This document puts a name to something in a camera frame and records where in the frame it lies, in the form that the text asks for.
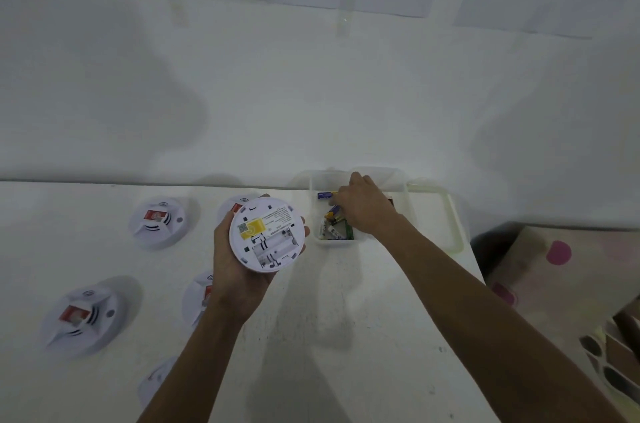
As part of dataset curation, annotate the pile of assorted batteries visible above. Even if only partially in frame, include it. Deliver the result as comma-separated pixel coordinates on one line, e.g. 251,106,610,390
317,190,356,241

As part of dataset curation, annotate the person's left forearm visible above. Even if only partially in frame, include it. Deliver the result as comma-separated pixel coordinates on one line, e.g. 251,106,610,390
135,297,251,423

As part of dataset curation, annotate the clear plastic container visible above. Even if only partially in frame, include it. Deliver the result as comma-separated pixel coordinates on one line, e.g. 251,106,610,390
295,168,373,248
357,166,419,238

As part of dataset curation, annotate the person's right forearm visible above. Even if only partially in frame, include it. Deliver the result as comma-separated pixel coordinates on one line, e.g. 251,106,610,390
372,215,631,423

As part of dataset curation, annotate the person's left hand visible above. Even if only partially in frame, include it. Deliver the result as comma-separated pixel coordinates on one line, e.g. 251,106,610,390
209,195,311,326

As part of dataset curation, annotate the person's right hand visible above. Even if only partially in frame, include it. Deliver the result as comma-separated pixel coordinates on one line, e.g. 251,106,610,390
329,171,409,241

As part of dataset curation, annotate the cream fabric with pink dots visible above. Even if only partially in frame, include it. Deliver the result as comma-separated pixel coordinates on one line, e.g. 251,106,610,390
487,225,640,423

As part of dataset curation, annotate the white detector back cover plate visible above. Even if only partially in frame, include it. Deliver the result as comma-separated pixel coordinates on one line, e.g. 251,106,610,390
136,356,180,411

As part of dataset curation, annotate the clear lid with green rim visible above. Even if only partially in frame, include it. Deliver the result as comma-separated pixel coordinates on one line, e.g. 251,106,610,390
407,181,469,258

